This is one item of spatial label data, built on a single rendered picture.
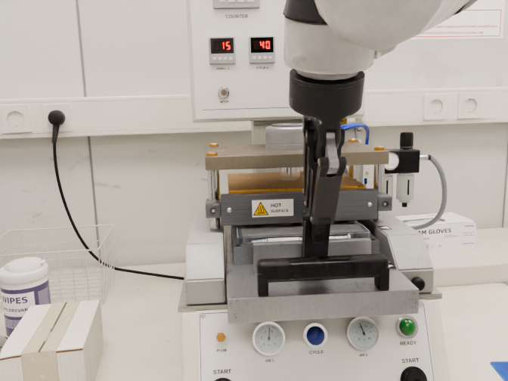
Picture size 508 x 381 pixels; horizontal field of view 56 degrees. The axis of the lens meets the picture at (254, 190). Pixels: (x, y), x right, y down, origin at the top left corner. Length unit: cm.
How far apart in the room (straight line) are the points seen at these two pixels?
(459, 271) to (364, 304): 68
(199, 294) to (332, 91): 31
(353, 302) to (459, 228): 80
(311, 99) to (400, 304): 26
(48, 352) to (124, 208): 66
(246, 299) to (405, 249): 24
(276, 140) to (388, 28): 45
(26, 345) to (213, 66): 55
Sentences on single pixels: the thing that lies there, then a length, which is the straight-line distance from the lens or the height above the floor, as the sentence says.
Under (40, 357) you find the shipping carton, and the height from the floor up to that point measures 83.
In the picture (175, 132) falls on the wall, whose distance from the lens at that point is 128.
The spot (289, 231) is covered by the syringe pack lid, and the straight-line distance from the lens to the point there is 68.
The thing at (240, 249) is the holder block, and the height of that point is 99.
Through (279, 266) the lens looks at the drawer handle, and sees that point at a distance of 54.
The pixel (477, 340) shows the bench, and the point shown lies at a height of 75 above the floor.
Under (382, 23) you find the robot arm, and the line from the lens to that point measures 33.
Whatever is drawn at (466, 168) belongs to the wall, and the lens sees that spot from 155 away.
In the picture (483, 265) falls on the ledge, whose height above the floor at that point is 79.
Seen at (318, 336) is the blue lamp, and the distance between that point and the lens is 64.
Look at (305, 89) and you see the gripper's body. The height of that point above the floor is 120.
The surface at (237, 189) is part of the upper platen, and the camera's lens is 71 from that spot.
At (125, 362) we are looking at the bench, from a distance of 91.
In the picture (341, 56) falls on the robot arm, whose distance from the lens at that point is 46.
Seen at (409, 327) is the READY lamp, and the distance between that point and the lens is 67.
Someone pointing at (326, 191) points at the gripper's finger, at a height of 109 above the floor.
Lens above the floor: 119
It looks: 10 degrees down
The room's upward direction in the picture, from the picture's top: 2 degrees counter-clockwise
